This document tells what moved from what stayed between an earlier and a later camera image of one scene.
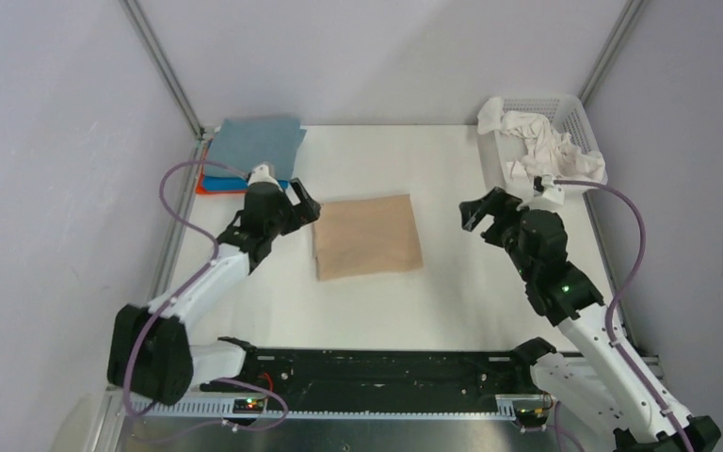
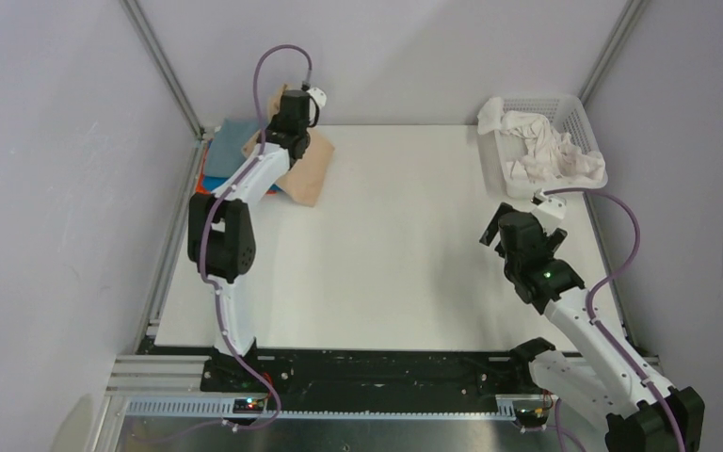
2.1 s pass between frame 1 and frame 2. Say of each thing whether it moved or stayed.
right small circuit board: stayed
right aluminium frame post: stayed
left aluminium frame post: stayed
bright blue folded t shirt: stayed
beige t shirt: moved
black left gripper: moved
